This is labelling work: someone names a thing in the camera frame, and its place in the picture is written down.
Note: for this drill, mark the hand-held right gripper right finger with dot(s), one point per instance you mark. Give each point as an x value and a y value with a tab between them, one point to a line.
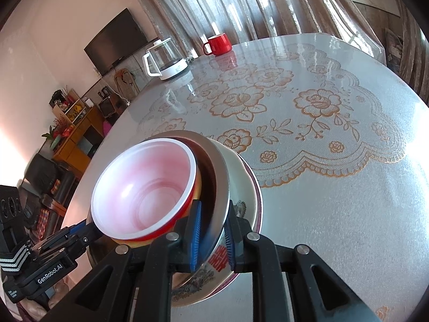
229	238

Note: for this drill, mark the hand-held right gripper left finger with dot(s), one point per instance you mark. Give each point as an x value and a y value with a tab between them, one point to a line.
196	238

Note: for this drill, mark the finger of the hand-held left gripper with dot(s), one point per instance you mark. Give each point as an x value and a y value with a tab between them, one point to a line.
78	228
90	236

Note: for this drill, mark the large floral rimmed plate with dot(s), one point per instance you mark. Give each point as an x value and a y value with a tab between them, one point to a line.
257	204

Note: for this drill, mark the deep white patterned plate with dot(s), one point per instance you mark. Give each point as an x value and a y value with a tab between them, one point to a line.
201	285

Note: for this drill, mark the stainless steel bowl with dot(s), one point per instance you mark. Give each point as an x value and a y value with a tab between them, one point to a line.
219	187

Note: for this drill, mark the yellow plastic bowl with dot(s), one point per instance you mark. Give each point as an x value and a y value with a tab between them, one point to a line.
197	184

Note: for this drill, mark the red plastic bowl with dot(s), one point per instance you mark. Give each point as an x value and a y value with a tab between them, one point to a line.
144	191

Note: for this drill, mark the person's left forearm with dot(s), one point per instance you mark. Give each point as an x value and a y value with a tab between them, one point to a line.
15	258

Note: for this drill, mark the black leather sofa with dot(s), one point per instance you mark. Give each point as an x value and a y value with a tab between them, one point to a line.
43	174

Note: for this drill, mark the wooden cabinet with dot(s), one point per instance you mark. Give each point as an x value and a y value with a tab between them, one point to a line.
72	147

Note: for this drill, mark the pink bag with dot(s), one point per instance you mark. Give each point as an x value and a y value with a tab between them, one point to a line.
107	128

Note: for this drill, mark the wooden shelf with ornaments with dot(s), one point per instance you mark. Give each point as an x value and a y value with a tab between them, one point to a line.
72	105

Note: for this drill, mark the small black appliance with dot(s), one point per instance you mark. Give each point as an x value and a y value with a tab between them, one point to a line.
107	107

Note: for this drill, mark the wooden chair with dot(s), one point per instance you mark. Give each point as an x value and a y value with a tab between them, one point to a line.
124	80

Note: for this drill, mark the white glass electric kettle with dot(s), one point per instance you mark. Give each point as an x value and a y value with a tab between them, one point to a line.
171	63

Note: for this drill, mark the black flat television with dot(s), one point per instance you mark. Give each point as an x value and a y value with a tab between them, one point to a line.
114	43

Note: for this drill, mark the red mug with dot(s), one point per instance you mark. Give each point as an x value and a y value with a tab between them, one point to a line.
219	45

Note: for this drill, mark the wide sheer beige curtain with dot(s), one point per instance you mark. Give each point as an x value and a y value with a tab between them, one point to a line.
251	3

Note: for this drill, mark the grey bundle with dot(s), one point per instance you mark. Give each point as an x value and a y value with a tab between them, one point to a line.
393	50

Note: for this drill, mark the narrow sheer beige curtain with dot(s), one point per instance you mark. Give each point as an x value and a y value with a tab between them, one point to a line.
415	47

